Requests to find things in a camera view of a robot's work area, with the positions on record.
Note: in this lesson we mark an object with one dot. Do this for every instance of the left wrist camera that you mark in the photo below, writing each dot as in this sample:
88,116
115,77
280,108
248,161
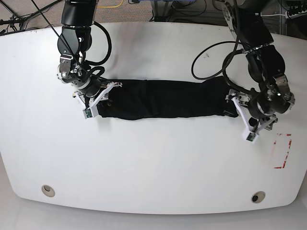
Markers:
247,135

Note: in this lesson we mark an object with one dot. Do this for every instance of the table grommet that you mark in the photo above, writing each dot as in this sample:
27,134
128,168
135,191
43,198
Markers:
48,191
258,197

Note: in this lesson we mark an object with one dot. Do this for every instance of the black tripod legs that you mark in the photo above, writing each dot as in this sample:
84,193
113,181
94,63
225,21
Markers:
25,8

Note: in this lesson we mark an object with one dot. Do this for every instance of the white power strip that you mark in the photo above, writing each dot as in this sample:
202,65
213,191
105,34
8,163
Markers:
296,11

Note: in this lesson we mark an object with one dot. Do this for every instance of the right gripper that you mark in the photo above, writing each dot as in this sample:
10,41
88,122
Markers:
93,90

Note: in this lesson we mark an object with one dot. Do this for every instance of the right table grommet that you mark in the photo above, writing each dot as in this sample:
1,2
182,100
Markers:
258,197

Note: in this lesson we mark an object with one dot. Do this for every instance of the black printed T-shirt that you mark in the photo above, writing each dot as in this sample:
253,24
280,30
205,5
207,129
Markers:
138,99

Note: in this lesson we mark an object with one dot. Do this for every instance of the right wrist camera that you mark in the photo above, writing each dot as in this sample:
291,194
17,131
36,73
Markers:
90,112

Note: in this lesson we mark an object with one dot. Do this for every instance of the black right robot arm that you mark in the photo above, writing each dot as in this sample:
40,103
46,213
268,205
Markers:
73,43

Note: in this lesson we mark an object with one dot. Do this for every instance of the red tape marking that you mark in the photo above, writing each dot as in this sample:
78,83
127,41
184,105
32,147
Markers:
280,151

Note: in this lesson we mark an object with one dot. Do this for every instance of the left table grommet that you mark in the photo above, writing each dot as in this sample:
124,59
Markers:
48,191

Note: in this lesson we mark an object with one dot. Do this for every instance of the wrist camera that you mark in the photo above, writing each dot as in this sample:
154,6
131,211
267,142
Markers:
90,112
247,135

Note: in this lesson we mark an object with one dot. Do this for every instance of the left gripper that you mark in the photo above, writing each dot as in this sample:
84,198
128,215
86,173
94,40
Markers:
254,119

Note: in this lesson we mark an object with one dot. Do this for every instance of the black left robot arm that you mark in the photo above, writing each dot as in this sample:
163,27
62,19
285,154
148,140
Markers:
266,66

